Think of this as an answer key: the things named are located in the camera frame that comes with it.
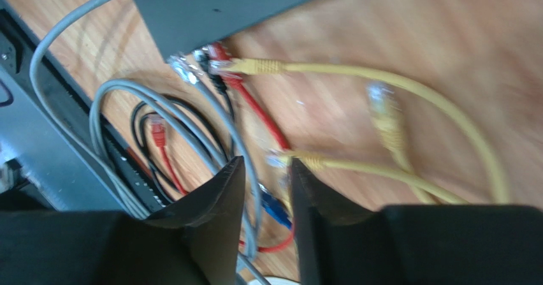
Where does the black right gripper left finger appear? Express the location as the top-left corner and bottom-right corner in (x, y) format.
(1, 156), (245, 284)

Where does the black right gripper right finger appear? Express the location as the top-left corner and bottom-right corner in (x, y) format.
(291, 160), (542, 284)

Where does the red ethernet cable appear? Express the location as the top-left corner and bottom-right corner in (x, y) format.
(148, 42), (295, 254)

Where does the yellow ethernet cable short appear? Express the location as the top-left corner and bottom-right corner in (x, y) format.
(211, 59), (511, 204)

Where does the blue ethernet cable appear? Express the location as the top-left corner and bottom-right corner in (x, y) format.
(258, 184), (294, 230)

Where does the yellow ethernet cable port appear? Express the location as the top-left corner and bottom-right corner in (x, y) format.
(365, 80), (438, 205)
(266, 150), (468, 205)

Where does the black network switch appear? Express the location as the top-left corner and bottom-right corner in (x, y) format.
(133, 0), (311, 61)

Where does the black ethernet cable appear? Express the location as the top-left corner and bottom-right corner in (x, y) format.
(130, 49), (236, 205)

